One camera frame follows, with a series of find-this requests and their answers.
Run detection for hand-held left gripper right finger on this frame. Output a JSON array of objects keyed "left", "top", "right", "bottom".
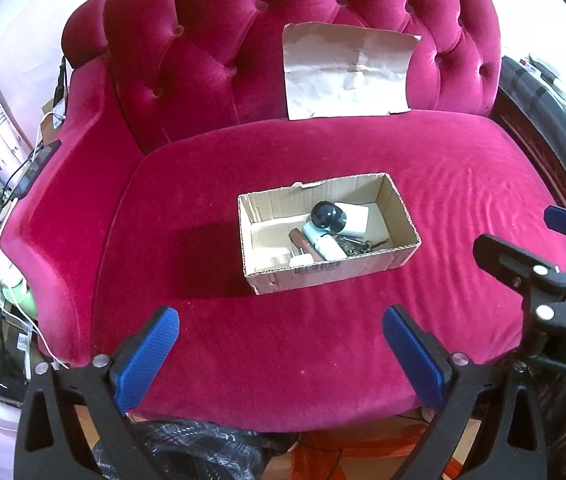
[{"left": 382, "top": 305, "right": 548, "bottom": 480}]

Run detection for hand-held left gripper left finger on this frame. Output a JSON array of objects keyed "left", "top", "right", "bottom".
[{"left": 13, "top": 306, "right": 180, "bottom": 480}]

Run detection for cardboard box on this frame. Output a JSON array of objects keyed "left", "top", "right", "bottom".
[{"left": 237, "top": 172, "right": 422, "bottom": 297}]

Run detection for metal keychain with charms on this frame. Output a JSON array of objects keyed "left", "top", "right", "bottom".
[{"left": 335, "top": 234, "right": 391, "bottom": 256}]

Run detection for light blue cosmetic bottle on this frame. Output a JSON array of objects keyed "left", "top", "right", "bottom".
[{"left": 303, "top": 222, "right": 345, "bottom": 261}]

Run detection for small white plug charger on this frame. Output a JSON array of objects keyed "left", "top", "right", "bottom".
[{"left": 288, "top": 246, "right": 316, "bottom": 269}]

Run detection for white power adapter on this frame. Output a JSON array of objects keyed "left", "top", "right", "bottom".
[{"left": 335, "top": 202, "right": 371, "bottom": 239}]

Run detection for copper lipstick tube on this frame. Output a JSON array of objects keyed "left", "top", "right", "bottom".
[{"left": 289, "top": 228, "right": 324, "bottom": 262}]

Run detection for dark glossy ball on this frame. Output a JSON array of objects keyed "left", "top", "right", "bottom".
[{"left": 311, "top": 201, "right": 348, "bottom": 233}]

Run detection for dark plaid cloth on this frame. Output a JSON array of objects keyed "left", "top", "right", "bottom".
[{"left": 90, "top": 419, "right": 299, "bottom": 480}]

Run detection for dark grey striped furniture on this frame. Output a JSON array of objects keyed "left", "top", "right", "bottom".
[{"left": 498, "top": 55, "right": 566, "bottom": 201}]

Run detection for pale green object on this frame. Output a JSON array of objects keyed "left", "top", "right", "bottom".
[{"left": 0, "top": 282, "right": 39, "bottom": 318}]

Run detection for red velvet tufted sofa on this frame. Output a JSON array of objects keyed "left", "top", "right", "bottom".
[{"left": 0, "top": 0, "right": 566, "bottom": 433}]

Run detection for black flat device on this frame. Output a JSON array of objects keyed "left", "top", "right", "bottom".
[{"left": 10, "top": 140, "right": 62, "bottom": 198}]

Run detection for creased brown paper sheet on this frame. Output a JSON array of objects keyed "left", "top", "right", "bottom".
[{"left": 282, "top": 22, "right": 423, "bottom": 121}]

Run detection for black cable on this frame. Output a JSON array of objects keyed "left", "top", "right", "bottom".
[{"left": 53, "top": 55, "right": 71, "bottom": 111}]

